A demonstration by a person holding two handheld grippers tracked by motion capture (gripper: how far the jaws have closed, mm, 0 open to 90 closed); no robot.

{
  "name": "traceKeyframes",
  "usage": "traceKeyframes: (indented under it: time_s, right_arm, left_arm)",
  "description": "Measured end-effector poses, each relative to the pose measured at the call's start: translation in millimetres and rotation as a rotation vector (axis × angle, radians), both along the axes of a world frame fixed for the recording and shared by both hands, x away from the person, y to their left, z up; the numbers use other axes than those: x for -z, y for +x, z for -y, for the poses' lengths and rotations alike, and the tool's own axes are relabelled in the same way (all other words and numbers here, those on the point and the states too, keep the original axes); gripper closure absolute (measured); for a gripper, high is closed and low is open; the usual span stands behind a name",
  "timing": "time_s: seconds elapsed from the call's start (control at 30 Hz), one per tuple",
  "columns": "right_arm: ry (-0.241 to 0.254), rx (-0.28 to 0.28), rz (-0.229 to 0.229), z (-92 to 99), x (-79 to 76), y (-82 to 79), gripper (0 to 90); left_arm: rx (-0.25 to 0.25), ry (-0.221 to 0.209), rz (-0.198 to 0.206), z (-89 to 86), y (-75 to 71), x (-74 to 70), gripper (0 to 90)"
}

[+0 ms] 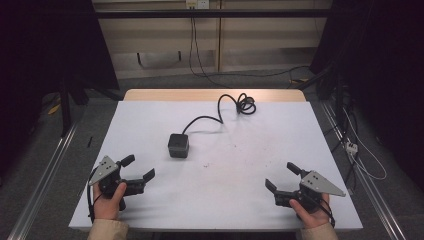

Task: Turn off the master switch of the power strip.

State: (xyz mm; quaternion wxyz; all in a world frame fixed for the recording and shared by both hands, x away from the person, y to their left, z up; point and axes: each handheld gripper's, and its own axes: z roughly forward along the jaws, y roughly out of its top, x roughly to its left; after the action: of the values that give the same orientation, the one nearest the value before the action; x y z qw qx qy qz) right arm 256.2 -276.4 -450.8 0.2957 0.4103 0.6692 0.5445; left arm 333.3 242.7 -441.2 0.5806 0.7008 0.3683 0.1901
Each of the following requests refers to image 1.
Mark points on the aluminium floor rail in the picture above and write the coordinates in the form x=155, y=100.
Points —
x=43, y=180
x=370, y=186

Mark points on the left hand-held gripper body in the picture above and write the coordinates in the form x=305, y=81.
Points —
x=106, y=168

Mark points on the black power adapter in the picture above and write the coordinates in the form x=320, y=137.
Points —
x=178, y=145

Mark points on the white power strip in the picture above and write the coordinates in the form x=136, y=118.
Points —
x=352, y=147

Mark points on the person's left hand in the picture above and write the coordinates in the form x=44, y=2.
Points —
x=108, y=203

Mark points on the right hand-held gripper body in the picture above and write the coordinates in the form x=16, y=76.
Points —
x=311, y=190

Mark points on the black metal stand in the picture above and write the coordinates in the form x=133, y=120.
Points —
x=66, y=106

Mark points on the black curtain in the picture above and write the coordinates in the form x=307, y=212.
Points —
x=50, y=46
x=383, y=66

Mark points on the white table cover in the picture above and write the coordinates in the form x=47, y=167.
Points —
x=233, y=173

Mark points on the yellow tape strip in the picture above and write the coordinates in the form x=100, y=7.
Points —
x=54, y=109

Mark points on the black horizontal bar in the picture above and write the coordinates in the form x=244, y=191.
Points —
x=213, y=13

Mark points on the person's right hand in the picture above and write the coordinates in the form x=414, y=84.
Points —
x=313, y=215

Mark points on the small black floor object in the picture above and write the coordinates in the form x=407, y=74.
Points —
x=89, y=142

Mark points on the white wall socket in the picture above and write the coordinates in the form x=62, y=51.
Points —
x=197, y=3

